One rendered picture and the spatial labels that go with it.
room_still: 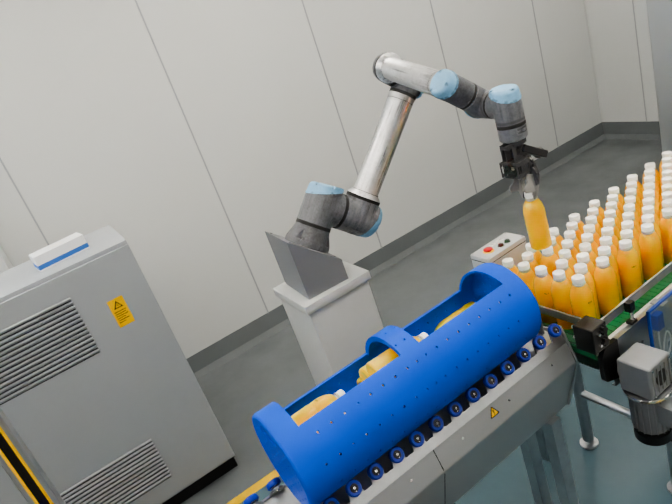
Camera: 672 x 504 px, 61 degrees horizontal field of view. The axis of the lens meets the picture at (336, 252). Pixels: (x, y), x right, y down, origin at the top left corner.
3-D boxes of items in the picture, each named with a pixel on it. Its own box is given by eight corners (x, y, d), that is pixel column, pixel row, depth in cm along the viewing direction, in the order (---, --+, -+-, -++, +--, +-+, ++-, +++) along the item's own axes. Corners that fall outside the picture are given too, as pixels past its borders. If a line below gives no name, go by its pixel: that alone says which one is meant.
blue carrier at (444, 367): (272, 470, 169) (239, 397, 156) (480, 321, 204) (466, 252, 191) (322, 532, 146) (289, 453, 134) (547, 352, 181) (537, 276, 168)
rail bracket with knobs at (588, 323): (571, 350, 184) (566, 323, 180) (585, 338, 187) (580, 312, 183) (599, 360, 176) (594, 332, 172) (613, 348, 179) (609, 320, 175)
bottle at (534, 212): (549, 238, 201) (539, 190, 195) (554, 246, 195) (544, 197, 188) (528, 244, 203) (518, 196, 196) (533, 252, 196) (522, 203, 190)
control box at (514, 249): (475, 277, 225) (469, 254, 221) (510, 253, 233) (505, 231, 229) (494, 282, 217) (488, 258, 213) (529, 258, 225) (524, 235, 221)
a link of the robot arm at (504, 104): (504, 82, 183) (525, 81, 174) (511, 119, 188) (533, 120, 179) (480, 92, 180) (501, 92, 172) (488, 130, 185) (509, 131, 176)
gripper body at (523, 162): (501, 179, 189) (494, 145, 185) (519, 169, 192) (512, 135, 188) (520, 181, 183) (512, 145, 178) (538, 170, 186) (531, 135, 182)
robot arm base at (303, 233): (278, 235, 244) (286, 213, 243) (318, 247, 252) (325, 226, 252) (293, 243, 227) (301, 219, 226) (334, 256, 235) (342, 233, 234)
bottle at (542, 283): (538, 314, 207) (529, 269, 200) (559, 310, 205) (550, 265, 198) (541, 325, 200) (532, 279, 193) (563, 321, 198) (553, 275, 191)
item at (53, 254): (36, 268, 276) (27, 254, 273) (83, 245, 288) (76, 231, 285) (41, 272, 266) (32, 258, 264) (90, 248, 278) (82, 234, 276)
